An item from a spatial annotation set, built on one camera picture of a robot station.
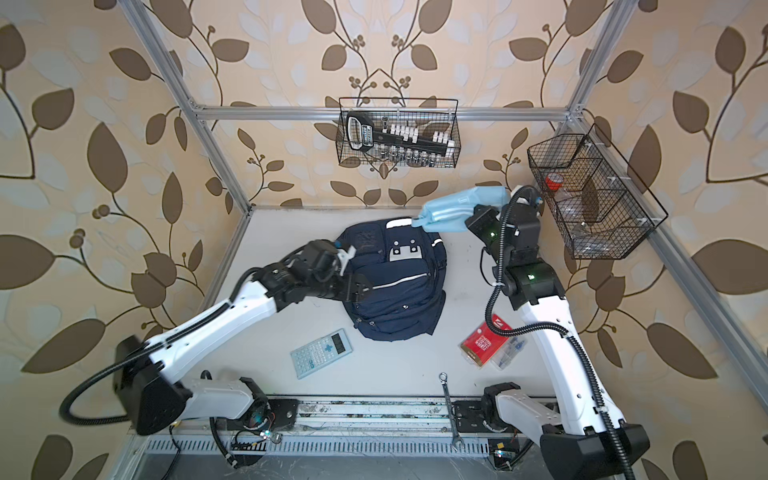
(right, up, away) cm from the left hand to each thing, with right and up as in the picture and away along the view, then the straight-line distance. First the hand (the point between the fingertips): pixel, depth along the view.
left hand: (359, 283), depth 76 cm
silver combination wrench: (+22, -26, +4) cm, 35 cm away
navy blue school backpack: (+13, +2, +15) cm, 20 cm away
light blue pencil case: (+23, +18, -4) cm, 30 cm away
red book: (+35, -19, +10) cm, 41 cm away
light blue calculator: (-12, -21, +6) cm, 24 cm away
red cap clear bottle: (+53, +27, +4) cm, 60 cm away
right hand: (+28, +19, -7) cm, 34 cm away
